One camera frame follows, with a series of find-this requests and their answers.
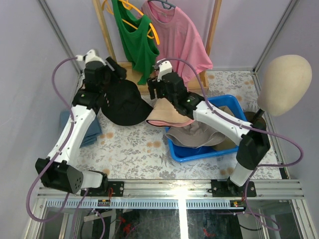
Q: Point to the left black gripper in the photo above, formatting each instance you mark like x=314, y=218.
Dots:
x=115, y=68

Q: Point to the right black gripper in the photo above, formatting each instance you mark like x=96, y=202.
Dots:
x=153, y=84

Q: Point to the peach bucket hat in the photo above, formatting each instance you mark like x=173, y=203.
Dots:
x=165, y=111

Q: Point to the black bucket hat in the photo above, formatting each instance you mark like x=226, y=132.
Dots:
x=123, y=104

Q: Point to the pink bucket hat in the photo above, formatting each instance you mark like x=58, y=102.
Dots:
x=160, y=123

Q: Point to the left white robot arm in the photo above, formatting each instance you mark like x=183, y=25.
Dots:
x=56, y=170

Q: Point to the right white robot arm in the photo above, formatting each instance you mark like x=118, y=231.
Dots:
x=252, y=143

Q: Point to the wooden clothes rack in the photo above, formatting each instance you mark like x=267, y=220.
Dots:
x=135, y=76

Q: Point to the green tank top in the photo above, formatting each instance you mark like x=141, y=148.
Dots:
x=138, y=48

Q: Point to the pink t-shirt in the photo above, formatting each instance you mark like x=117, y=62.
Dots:
x=178, y=36

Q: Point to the folded blue cloth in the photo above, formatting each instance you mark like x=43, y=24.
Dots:
x=92, y=132

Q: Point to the grey bucket hat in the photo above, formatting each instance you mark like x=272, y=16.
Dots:
x=195, y=135

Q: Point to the yellow hanger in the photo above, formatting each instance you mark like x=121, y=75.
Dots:
x=151, y=33

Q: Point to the blue plastic bin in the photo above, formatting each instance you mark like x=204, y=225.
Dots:
x=185, y=154

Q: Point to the grey blue hanger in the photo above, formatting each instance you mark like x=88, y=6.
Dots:
x=165, y=4

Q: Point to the khaki hat in bin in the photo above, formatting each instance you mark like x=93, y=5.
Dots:
x=227, y=143

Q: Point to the beige mannequin head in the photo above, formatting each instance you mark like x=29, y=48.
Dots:
x=285, y=82

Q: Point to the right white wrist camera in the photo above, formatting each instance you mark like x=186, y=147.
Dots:
x=163, y=67

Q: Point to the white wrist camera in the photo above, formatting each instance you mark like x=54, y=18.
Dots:
x=163, y=67
x=90, y=56

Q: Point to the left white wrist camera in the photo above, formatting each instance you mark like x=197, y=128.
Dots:
x=90, y=56

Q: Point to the aluminium rail base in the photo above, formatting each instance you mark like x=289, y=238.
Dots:
x=148, y=194

